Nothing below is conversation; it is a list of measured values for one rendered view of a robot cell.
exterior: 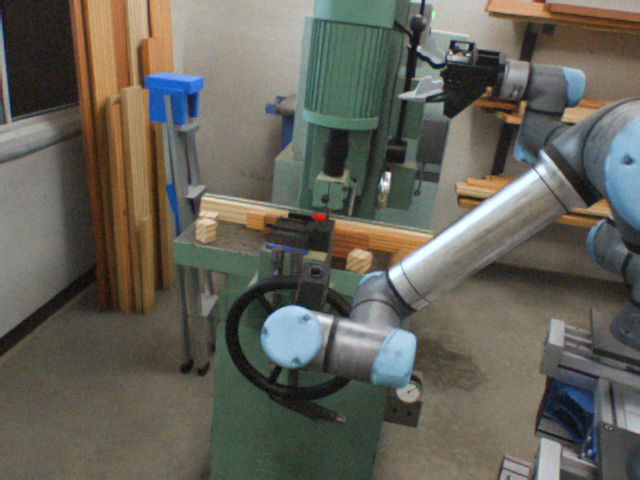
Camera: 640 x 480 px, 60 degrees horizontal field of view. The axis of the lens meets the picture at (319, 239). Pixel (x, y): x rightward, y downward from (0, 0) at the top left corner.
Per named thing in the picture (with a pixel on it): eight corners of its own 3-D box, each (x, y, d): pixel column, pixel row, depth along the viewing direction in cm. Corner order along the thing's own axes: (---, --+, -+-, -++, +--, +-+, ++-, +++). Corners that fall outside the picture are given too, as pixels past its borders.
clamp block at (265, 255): (254, 287, 118) (257, 249, 115) (269, 262, 131) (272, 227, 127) (321, 299, 117) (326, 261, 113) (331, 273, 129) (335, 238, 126)
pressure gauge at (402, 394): (391, 407, 127) (397, 378, 124) (392, 396, 131) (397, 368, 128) (418, 412, 127) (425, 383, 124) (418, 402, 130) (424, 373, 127)
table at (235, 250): (153, 281, 122) (153, 256, 120) (202, 232, 150) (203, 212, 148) (427, 332, 116) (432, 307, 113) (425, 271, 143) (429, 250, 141)
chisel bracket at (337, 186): (311, 212, 133) (315, 178, 129) (320, 195, 145) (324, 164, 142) (341, 217, 132) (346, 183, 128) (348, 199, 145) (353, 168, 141)
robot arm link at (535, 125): (535, 170, 108) (551, 114, 104) (503, 155, 118) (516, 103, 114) (568, 172, 111) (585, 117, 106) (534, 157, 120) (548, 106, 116)
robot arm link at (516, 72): (517, 82, 116) (516, 110, 112) (495, 79, 116) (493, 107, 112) (529, 53, 109) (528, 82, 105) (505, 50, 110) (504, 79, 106)
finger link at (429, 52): (419, 21, 115) (453, 43, 112) (415, 44, 120) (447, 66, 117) (409, 28, 114) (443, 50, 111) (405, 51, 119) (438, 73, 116)
